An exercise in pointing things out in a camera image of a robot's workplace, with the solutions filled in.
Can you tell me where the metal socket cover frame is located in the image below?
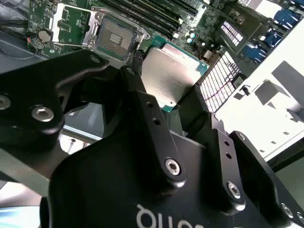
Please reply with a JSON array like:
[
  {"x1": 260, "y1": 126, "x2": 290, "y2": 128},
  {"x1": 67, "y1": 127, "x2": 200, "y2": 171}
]
[{"x1": 50, "y1": 1, "x2": 102, "y2": 48}]

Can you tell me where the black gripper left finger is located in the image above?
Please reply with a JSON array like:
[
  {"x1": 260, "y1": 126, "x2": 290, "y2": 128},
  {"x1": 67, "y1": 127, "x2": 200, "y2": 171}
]
[{"x1": 0, "y1": 49, "x2": 189, "y2": 191}]

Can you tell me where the silver square CPU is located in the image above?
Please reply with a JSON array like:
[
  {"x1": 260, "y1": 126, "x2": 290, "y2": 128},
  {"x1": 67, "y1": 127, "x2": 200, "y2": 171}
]
[{"x1": 139, "y1": 42, "x2": 211, "y2": 112}]

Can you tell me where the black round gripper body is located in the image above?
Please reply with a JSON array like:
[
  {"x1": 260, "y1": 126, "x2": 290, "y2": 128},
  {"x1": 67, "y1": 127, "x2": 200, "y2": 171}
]
[{"x1": 39, "y1": 130, "x2": 273, "y2": 228}]

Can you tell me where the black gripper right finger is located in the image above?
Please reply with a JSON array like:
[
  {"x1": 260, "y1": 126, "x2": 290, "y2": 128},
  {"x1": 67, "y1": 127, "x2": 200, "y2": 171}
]
[{"x1": 177, "y1": 81, "x2": 304, "y2": 226}]

